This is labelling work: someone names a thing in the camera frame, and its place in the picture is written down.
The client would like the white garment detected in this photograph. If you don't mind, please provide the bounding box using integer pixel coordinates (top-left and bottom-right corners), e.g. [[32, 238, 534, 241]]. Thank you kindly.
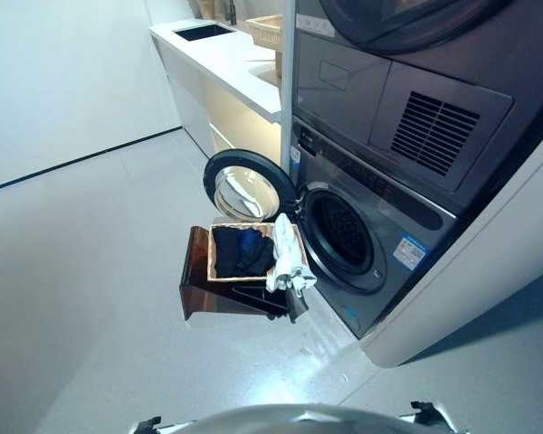
[[265, 213, 319, 293]]

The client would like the grey front-load washing machine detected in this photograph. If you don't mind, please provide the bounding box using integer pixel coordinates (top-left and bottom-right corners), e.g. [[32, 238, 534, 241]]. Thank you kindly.
[[288, 115, 458, 340]]

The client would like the blue garment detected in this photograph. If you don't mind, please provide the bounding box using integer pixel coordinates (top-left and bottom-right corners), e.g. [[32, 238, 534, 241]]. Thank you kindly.
[[237, 230, 262, 259]]

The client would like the round glass washer door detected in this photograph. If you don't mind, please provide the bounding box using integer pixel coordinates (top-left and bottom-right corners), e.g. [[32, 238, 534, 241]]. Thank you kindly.
[[203, 149, 298, 222]]

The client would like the black garment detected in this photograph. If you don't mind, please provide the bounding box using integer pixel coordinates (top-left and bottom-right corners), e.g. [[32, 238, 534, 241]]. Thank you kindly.
[[213, 227, 276, 277]]

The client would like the rectangular wicker laundry basket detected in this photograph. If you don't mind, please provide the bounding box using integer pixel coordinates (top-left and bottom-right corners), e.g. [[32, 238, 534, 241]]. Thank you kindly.
[[206, 220, 310, 284]]

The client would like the grey stacked tumble dryer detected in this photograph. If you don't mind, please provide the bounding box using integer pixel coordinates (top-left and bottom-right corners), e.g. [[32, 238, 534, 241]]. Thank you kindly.
[[291, 0, 543, 218]]

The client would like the blue white energy label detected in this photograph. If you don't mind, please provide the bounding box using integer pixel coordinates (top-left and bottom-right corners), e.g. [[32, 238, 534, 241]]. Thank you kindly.
[[392, 232, 429, 269]]

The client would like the white counter cabinet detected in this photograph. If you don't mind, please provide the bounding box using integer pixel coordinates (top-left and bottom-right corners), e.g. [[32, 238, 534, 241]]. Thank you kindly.
[[148, 20, 284, 157]]

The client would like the wicker tray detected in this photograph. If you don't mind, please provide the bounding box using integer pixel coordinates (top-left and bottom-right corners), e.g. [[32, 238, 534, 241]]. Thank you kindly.
[[245, 13, 285, 49]]

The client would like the white dryer label sticker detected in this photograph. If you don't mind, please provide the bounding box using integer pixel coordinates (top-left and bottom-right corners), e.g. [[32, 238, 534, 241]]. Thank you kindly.
[[295, 13, 335, 40]]

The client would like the black inset sink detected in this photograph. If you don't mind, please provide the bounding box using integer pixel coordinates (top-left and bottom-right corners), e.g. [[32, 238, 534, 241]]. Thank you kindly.
[[171, 24, 239, 43]]

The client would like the silver robot torso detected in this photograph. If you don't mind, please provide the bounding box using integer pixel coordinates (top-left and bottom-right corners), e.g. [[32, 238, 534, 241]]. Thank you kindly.
[[194, 403, 402, 434]]

